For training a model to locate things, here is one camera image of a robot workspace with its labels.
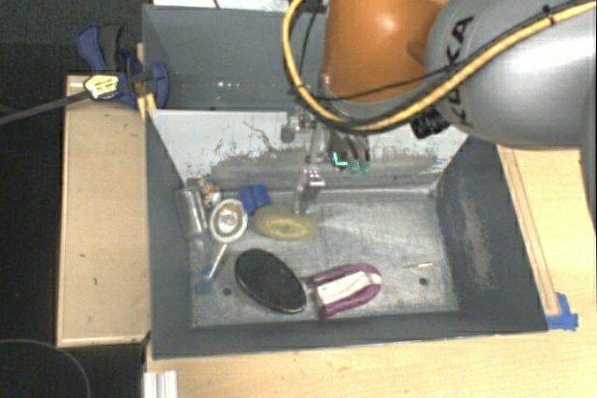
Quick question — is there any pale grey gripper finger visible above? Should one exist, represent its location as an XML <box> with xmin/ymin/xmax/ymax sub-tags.
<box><xmin>296</xmin><ymin>169</ymin><xmax>326</xmax><ymax>216</ymax></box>

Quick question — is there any black cylinder on white bracket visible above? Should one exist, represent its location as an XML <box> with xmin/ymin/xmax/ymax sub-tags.
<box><xmin>410</xmin><ymin>107</ymin><xmax>450</xmax><ymax>140</ymax></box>

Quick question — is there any blue folded cloth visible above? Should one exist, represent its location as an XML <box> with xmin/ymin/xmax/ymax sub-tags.
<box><xmin>238</xmin><ymin>184</ymin><xmax>271</xmax><ymax>216</ymax></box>

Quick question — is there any pale yellow round sponge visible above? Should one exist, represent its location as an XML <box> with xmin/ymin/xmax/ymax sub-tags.
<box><xmin>252</xmin><ymin>205</ymin><xmax>319</xmax><ymax>241</ymax></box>

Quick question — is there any grey metal bin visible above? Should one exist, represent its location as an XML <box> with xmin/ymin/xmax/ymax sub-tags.
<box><xmin>139</xmin><ymin>3</ymin><xmax>549</xmax><ymax>361</ymax></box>

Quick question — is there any purple and white pouch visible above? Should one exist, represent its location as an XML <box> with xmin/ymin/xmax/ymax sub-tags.
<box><xmin>304</xmin><ymin>263</ymin><xmax>383</xmax><ymax>321</ymax></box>

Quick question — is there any small brown and white toy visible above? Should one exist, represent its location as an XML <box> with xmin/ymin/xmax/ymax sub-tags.
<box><xmin>197</xmin><ymin>178</ymin><xmax>223</xmax><ymax>207</ymax></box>

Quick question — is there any black oval disc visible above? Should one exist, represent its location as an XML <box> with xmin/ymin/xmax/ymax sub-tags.
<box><xmin>233</xmin><ymin>247</ymin><xmax>310</xmax><ymax>315</ymax></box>

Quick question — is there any clear pen with blue tip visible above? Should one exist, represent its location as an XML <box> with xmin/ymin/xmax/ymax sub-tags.
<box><xmin>201</xmin><ymin>241</ymin><xmax>229</xmax><ymax>281</ymax></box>

